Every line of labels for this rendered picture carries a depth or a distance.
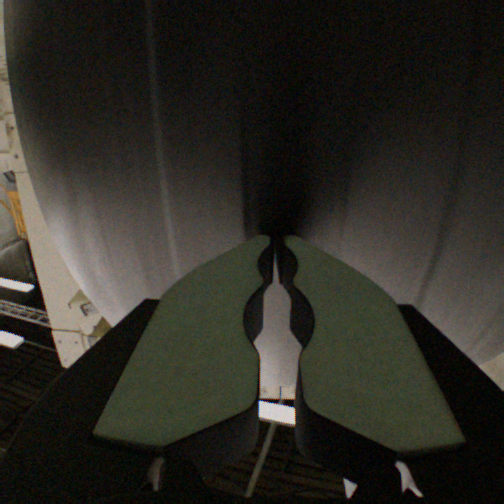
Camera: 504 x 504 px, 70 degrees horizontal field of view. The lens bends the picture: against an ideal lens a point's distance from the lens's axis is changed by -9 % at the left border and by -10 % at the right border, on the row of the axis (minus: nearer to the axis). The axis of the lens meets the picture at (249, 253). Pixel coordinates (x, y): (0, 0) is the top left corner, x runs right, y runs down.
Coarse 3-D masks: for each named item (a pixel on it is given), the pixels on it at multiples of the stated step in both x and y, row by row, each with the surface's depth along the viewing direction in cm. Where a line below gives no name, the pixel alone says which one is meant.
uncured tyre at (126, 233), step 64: (64, 0) 11; (128, 0) 10; (192, 0) 10; (256, 0) 10; (320, 0) 10; (384, 0) 10; (448, 0) 10; (64, 64) 12; (128, 64) 11; (192, 64) 11; (256, 64) 11; (320, 64) 11; (384, 64) 11; (448, 64) 11; (64, 128) 13; (128, 128) 12; (192, 128) 12; (256, 128) 12; (320, 128) 12; (384, 128) 12; (448, 128) 11; (64, 192) 14; (128, 192) 13; (192, 192) 13; (256, 192) 13; (320, 192) 13; (384, 192) 13; (448, 192) 13; (64, 256) 20; (128, 256) 15; (192, 256) 15; (384, 256) 14; (448, 256) 14; (448, 320) 17
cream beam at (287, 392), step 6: (102, 318) 80; (102, 324) 78; (108, 324) 78; (96, 330) 76; (102, 330) 76; (108, 330) 76; (90, 336) 74; (96, 336) 74; (264, 390) 77; (270, 390) 77; (276, 390) 77; (282, 390) 77; (288, 390) 77; (294, 390) 76; (264, 396) 78; (270, 396) 78; (276, 396) 78; (282, 396) 78; (288, 396) 77; (294, 396) 77
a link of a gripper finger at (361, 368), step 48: (288, 240) 12; (288, 288) 12; (336, 288) 10; (336, 336) 8; (384, 336) 8; (336, 384) 7; (384, 384) 7; (432, 384) 7; (336, 432) 6; (384, 432) 6; (432, 432) 6
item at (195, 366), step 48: (192, 288) 10; (240, 288) 10; (144, 336) 8; (192, 336) 8; (240, 336) 8; (144, 384) 7; (192, 384) 7; (240, 384) 7; (96, 432) 6; (144, 432) 6; (192, 432) 6; (240, 432) 7
